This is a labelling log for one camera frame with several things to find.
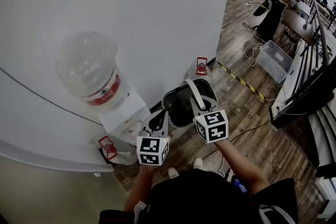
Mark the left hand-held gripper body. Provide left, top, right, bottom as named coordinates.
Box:
left=136, top=128, right=171, bottom=166

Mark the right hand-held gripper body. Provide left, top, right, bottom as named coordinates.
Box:
left=193, top=106, right=229, bottom=144

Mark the person's right forearm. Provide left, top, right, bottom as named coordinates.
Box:
left=215, top=138, right=270, bottom=195

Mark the person's left forearm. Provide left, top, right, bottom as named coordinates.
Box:
left=123, top=164, right=156, bottom=213

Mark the white water dispenser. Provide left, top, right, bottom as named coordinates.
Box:
left=98, top=86, right=152, bottom=146

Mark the person's left white shoe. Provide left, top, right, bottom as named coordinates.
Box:
left=167, top=167, right=180, bottom=179

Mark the person's white shoe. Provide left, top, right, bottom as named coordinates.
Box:
left=167, top=167, right=180, bottom=179
left=193, top=156, right=204, bottom=170

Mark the yellow-black hazard tape strip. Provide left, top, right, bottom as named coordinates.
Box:
left=215, top=60, right=266, bottom=101

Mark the person's right white shoe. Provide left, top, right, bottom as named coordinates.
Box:
left=193, top=156, right=204, bottom=170

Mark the waist device with screen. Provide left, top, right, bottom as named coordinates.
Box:
left=230, top=175, right=249, bottom=194

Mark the person's black shirt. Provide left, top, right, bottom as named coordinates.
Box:
left=99, top=168, right=299, bottom=224

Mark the plastic-wrapped large water jug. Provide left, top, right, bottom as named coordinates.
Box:
left=55, top=30, right=131, bottom=113

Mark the clear plastic storage box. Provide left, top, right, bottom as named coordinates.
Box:
left=256, top=39, right=294, bottom=84

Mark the brown table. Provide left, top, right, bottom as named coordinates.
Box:
left=280, top=9, right=315, bottom=45

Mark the black metal railing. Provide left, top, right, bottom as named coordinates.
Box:
left=270, top=0, right=336, bottom=129

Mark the water jug with red handle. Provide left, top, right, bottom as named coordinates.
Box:
left=183, top=57, right=213, bottom=84
left=90, top=135, right=139, bottom=166

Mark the black floor cable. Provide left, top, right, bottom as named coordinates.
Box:
left=202, top=120, right=272, bottom=166

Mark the white power cable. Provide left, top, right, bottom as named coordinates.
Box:
left=241, top=2, right=266, bottom=67

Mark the thin black wall cable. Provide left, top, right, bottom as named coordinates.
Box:
left=0, top=67, right=103, bottom=127

